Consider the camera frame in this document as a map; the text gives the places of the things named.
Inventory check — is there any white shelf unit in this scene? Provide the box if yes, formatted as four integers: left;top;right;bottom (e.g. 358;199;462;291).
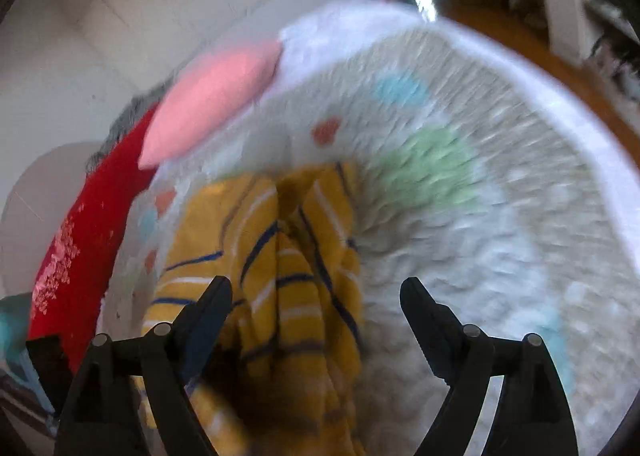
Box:
529;0;640;102

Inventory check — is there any pink pillow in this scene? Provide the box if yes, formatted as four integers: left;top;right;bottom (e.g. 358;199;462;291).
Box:
138;40;282;169

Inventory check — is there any patterned quilted bedspread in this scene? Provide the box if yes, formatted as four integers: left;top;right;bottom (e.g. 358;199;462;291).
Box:
99;28;639;455

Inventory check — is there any red floral duvet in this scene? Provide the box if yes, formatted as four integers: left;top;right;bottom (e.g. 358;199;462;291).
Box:
27;109;155;372

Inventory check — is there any grey knitted blanket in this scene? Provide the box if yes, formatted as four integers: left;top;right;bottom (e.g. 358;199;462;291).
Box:
85;75;175;176

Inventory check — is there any yellow striped knit sweater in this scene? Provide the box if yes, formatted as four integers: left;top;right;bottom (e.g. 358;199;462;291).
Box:
142;163;363;455

